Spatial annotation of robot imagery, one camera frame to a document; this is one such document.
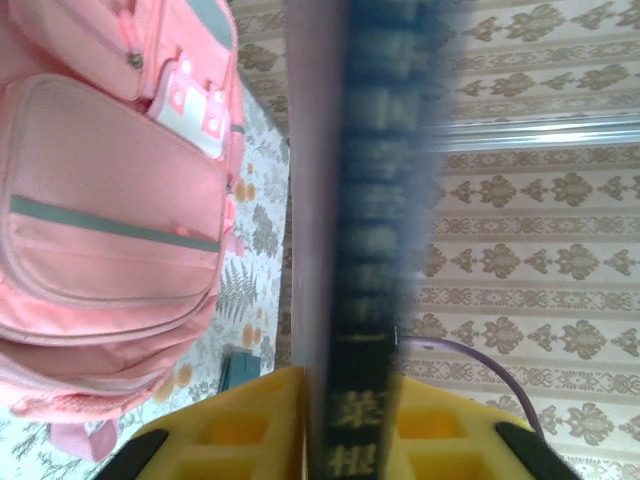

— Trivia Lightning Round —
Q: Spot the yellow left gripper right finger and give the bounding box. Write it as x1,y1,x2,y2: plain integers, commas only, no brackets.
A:
392,374,546,480

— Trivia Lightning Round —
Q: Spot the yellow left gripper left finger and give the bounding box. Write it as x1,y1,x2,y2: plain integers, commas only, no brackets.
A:
127,367,307,480

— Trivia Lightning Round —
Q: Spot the teal case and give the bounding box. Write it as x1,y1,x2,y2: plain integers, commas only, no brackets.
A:
219,351,264,396

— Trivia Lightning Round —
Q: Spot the dark blue book yellow label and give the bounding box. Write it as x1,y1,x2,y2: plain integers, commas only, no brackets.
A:
284,0,471,480

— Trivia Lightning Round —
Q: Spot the pink backpack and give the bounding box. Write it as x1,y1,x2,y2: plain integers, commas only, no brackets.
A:
0,0,246,464

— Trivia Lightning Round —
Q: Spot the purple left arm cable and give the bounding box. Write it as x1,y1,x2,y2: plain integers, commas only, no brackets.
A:
398,337,545,437

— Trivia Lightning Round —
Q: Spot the aluminium right corner post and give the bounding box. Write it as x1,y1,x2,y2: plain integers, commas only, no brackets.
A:
428,115,640,152

